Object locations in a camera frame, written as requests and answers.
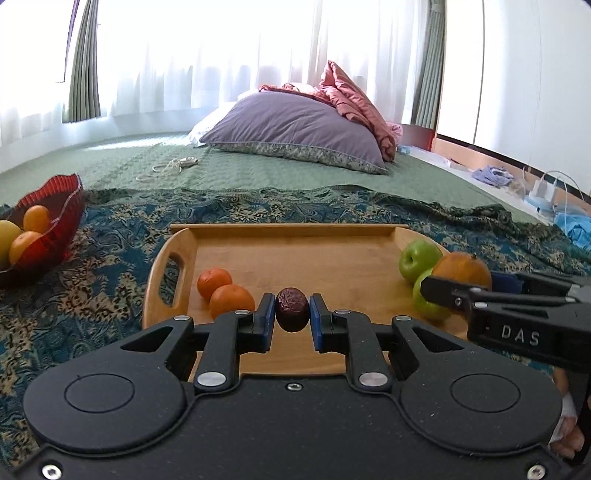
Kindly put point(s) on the orange tangerine in bowl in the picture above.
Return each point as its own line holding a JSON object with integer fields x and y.
{"x": 25, "y": 247}
{"x": 37, "y": 219}

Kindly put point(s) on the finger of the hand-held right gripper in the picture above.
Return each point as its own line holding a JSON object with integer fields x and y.
{"x": 505, "y": 282}
{"x": 443, "y": 290}

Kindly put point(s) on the white wardrobe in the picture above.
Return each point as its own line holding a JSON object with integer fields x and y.
{"x": 531, "y": 78}

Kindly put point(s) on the large orange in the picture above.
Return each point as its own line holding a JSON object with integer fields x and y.
{"x": 461, "y": 268}

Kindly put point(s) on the blue crumpled cloth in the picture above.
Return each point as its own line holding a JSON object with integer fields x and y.
{"x": 575, "y": 228}

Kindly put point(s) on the blue paisley blanket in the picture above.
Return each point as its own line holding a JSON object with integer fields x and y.
{"x": 115, "y": 240}

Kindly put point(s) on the purple pillow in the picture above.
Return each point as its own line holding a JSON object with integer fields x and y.
{"x": 295, "y": 124}

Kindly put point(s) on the green apple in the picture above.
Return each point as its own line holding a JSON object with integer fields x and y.
{"x": 429, "y": 307}
{"x": 418, "y": 258}

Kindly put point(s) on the small orange tangerine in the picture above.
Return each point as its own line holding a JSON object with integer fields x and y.
{"x": 214, "y": 282}
{"x": 232, "y": 300}

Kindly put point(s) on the pink duvet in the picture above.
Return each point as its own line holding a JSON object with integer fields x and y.
{"x": 355, "y": 99}

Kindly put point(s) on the red glass bowl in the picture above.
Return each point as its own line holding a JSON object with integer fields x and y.
{"x": 62, "y": 203}

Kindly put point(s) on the lilac crumpled cloth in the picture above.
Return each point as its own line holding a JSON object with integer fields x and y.
{"x": 493, "y": 176}

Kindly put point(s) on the white sheer curtain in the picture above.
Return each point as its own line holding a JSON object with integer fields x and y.
{"x": 207, "y": 50}

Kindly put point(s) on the dark red date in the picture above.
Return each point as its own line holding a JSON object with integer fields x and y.
{"x": 292, "y": 309}

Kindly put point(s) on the white pillow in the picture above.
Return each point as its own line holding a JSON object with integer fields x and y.
{"x": 207, "y": 127}

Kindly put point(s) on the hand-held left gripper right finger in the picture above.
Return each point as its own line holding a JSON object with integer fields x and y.
{"x": 316, "y": 323}

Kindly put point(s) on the reddish wooden headboard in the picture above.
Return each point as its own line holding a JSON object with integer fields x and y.
{"x": 418, "y": 136}

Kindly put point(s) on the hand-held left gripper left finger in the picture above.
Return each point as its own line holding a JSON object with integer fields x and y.
{"x": 267, "y": 323}

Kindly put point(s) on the yellow apple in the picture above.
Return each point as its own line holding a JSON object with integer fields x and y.
{"x": 5, "y": 242}

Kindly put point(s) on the green quilted bedspread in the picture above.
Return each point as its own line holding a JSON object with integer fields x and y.
{"x": 277, "y": 173}

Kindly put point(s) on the wooden bedside ledge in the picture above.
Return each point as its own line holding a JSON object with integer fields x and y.
{"x": 461, "y": 152}

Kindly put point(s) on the green curtain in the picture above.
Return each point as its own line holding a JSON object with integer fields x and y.
{"x": 428, "y": 64}
{"x": 83, "y": 60}

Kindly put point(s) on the person's right hand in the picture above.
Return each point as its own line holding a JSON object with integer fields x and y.
{"x": 565, "y": 434}

